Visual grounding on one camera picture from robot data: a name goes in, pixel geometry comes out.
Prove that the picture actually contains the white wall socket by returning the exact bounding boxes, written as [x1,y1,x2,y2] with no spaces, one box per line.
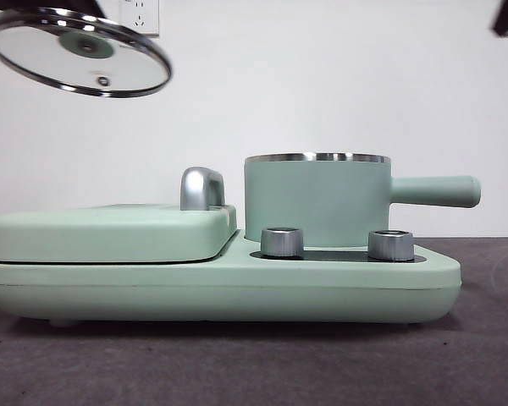
[118,0,161,38]

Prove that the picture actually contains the glass lid with green knob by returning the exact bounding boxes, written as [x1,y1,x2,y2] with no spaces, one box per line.
[0,7,173,99]

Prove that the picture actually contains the round silver control knob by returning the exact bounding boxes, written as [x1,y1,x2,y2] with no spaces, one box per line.
[367,229,416,261]
[260,227,305,258]

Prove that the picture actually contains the green pot with handle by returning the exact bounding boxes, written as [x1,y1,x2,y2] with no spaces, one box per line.
[243,151,483,249]

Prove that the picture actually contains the green griddle cover, silver handle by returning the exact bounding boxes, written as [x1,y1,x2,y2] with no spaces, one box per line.
[0,167,238,264]

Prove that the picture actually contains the green breakfast machine base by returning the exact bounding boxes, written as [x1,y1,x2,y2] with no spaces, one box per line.
[0,230,463,329]

